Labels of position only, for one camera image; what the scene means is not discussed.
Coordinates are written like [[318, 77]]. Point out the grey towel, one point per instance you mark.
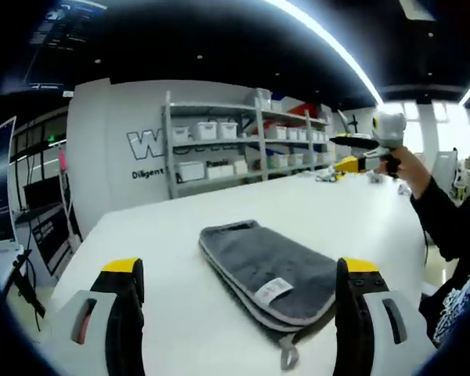
[[258, 266]]

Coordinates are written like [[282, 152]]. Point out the person's right hand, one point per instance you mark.
[[411, 172]]

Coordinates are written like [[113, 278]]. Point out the black tripod stand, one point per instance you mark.
[[350, 123]]

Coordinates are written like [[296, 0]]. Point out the small white object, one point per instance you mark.
[[376, 178]]

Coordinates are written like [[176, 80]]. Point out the cluster of yellow-tipped tools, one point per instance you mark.
[[329, 174]]

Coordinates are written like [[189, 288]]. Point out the bright window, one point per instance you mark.
[[434, 121]]

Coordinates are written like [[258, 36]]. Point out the grey metal shelving rack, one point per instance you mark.
[[260, 149]]

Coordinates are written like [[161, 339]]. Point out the long ceiling light strip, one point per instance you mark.
[[329, 43]]

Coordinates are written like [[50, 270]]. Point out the dark equipment cabinet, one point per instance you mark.
[[55, 239]]

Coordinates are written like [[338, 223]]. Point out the row of white storage bins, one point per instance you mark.
[[209, 130]]

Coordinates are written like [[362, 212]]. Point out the black monitor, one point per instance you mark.
[[41, 194]]

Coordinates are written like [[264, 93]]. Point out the pink hanging tag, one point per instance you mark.
[[62, 161]]

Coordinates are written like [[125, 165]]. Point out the green exit sign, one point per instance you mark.
[[53, 138]]

